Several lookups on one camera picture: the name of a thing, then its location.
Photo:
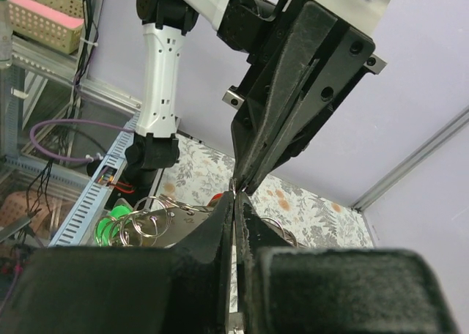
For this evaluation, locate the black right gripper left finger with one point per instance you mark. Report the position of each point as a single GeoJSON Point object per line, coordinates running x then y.
{"type": "Point", "coordinates": [78, 289]}

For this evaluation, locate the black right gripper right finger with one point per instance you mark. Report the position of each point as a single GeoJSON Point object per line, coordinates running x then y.
{"type": "Point", "coordinates": [284, 289]}

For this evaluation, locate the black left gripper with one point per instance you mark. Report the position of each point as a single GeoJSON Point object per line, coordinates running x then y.
{"type": "Point", "coordinates": [304, 60]}

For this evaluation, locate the key with red tag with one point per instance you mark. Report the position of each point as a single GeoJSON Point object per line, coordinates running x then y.
{"type": "Point", "coordinates": [234, 190]}

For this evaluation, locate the green key tag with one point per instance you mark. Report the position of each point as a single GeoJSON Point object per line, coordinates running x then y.
{"type": "Point", "coordinates": [107, 226]}

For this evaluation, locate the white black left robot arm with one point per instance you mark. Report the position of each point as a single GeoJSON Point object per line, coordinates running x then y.
{"type": "Point", "coordinates": [165, 26]}

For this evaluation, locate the floral tablecloth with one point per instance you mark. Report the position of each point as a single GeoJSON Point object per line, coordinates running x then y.
{"type": "Point", "coordinates": [202, 172]}

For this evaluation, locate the cream perforated basket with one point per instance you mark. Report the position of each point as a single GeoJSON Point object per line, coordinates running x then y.
{"type": "Point", "coordinates": [46, 25]}

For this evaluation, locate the clear glass bottle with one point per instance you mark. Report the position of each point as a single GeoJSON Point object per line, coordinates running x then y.
{"type": "Point", "coordinates": [6, 33]}

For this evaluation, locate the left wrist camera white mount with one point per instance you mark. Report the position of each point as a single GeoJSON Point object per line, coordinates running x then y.
{"type": "Point", "coordinates": [364, 15]}

